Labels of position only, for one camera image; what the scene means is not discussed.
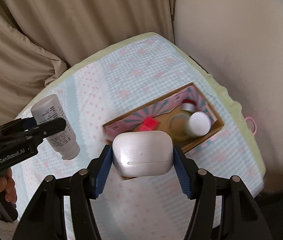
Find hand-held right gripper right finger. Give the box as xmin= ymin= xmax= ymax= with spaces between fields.
xmin=173 ymin=146 xmax=273 ymax=240

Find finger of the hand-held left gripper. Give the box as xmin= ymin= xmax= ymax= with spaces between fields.
xmin=1 ymin=117 xmax=37 ymax=132
xmin=0 ymin=119 xmax=67 ymax=145

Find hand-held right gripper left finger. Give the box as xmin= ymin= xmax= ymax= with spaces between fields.
xmin=11 ymin=145 xmax=113 ymax=240

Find white plastic bottle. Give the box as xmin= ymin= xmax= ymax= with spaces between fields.
xmin=31 ymin=94 xmax=80 ymax=160

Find white earbud case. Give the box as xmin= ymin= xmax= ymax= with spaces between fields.
xmin=112 ymin=131 xmax=174 ymax=177

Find pink patterned cardboard box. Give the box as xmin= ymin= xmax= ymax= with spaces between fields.
xmin=103 ymin=82 xmax=225 ymax=180

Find clear tape roll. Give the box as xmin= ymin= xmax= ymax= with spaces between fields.
xmin=168 ymin=114 xmax=194 ymax=140

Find pale jar with white lid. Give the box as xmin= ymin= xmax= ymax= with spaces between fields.
xmin=184 ymin=111 xmax=211 ymax=137

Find small red box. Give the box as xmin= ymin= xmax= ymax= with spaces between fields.
xmin=138 ymin=117 xmax=160 ymax=132

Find small jar with red lid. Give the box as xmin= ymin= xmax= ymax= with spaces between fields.
xmin=181 ymin=99 xmax=197 ymax=113

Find beige curtain panel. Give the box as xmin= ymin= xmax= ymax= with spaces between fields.
xmin=0 ymin=2 xmax=68 ymax=130
xmin=1 ymin=0 xmax=179 ymax=70

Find light green bedsheet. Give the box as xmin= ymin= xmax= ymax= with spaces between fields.
xmin=14 ymin=32 xmax=267 ymax=197

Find pink loop strap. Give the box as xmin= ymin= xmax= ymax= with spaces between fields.
xmin=245 ymin=116 xmax=257 ymax=134

